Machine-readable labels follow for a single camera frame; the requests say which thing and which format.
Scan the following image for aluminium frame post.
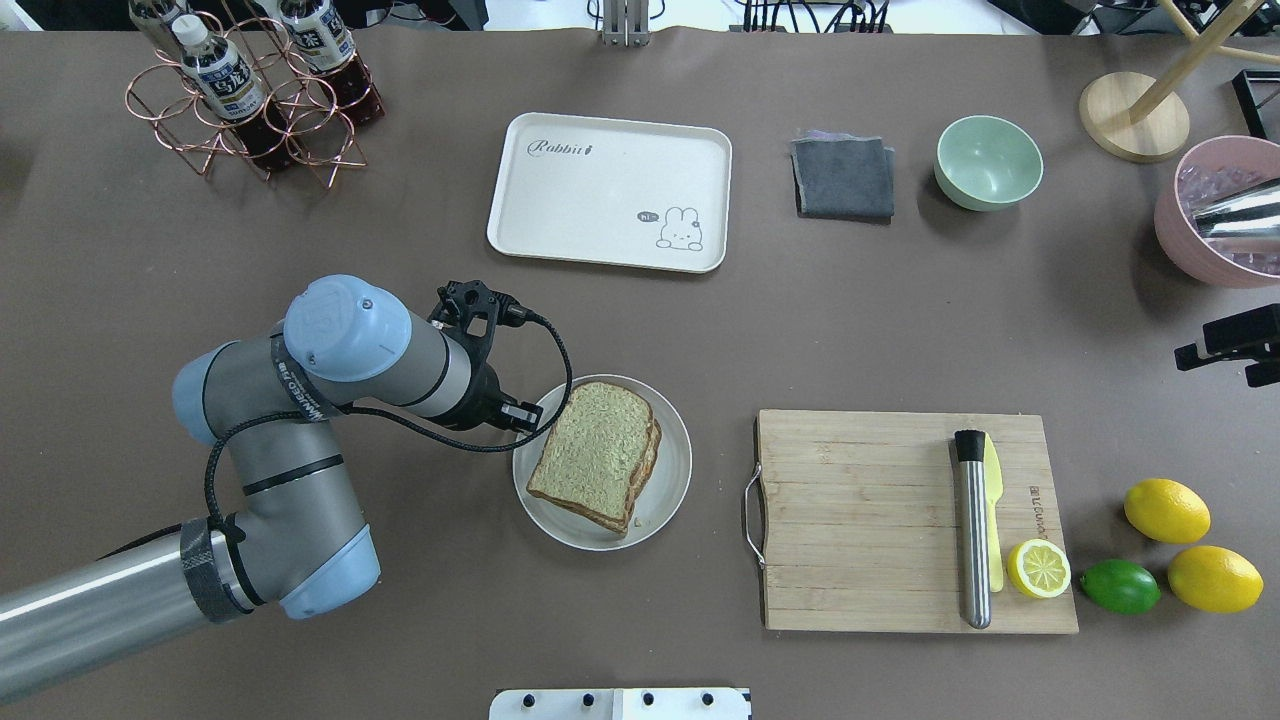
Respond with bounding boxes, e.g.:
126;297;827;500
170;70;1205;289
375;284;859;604
596;0;650;47

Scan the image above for pink bowl of ice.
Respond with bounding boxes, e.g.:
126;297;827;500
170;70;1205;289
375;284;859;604
1155;135;1279;290

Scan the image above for steel muddler black tip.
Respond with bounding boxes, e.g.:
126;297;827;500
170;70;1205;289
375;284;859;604
954;429;992;630

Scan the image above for mint green bowl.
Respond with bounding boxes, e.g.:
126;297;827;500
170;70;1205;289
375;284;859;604
933;115;1044;211

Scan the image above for halved lemon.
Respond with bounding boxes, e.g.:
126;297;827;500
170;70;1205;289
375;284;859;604
1006;538;1071;600

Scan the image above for tea bottle white cap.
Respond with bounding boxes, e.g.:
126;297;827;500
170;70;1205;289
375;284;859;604
172;13;293;172

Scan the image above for yellow lemon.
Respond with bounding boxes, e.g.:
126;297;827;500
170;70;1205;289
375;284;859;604
1167;544;1265;614
1123;478;1212;544

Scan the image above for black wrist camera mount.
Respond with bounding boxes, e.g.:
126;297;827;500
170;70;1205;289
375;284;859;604
428;281;532;363

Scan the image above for bamboo cutting board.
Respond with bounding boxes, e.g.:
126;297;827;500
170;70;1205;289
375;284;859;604
756;409;1065;634

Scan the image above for green lime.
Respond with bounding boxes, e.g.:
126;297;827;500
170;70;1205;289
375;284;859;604
1079;559;1162;615

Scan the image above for steel ice scoop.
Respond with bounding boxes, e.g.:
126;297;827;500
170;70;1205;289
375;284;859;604
1192;178;1279;254

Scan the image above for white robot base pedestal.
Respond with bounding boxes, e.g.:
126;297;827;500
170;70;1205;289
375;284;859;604
488;685;753;719

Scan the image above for copper wire bottle rack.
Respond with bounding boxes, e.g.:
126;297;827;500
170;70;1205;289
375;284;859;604
125;1;385;187

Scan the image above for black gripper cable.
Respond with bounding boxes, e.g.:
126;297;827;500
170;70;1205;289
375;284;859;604
204;313;575;546

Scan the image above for wooden mug tree stand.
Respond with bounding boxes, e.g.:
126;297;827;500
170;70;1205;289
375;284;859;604
1078;1;1279;163

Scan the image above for bread slice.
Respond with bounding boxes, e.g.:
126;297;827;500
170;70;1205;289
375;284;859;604
526;380;662;534
561;420;663;536

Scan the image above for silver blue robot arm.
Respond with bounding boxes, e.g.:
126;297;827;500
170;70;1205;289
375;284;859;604
1;275;548;702

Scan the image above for cream rabbit tray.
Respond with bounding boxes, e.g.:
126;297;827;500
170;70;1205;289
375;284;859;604
486;111;732;274

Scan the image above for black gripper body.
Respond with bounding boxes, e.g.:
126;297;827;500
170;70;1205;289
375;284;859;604
462;368;517;430

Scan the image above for yellow plastic knife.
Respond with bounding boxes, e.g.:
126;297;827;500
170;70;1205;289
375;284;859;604
984;433;1005;593

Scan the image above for grey folded cloth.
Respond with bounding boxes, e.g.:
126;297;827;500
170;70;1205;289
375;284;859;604
790;129;895;222

